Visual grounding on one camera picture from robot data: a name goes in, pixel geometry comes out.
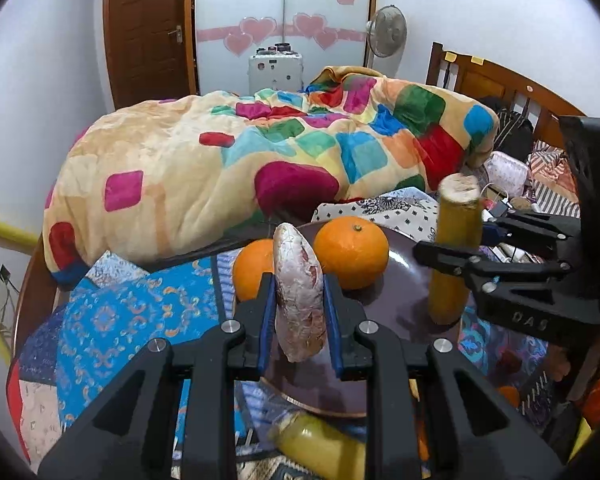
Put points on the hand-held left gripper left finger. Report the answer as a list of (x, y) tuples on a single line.
[(266, 321)]

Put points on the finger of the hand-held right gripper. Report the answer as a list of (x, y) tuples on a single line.
[(540, 235), (500, 269)]

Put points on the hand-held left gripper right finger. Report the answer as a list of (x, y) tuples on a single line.
[(334, 327)]

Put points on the reddish sweet potato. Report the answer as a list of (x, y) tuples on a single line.
[(300, 285)]

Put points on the dark brown plate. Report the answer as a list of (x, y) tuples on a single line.
[(400, 310)]

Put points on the small orange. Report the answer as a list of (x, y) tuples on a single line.
[(509, 396), (252, 272)]

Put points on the striped cloth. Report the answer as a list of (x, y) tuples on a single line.
[(555, 185)]

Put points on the pink pillow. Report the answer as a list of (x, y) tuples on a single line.
[(506, 172)]

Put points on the large orange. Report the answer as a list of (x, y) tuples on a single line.
[(351, 252)]

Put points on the black bag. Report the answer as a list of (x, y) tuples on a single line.
[(515, 130)]

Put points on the black and white patterned cloth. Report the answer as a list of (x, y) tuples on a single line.
[(380, 207)]

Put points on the blue patchwork cloth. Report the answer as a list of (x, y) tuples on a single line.
[(115, 320)]

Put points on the wooden bed headboard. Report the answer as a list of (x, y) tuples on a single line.
[(500, 82)]

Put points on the colourful checked blanket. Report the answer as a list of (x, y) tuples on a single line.
[(205, 175)]

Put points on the white appliance with knobs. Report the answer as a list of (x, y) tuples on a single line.
[(275, 72)]

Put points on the standing fan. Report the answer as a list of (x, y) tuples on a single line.
[(387, 30)]

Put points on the brown wooden door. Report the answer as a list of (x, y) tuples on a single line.
[(147, 35)]

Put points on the frosted wardrobe with pink hearts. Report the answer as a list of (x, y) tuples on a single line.
[(280, 10)]

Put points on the yellow chair frame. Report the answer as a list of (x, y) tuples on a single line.
[(5, 232)]

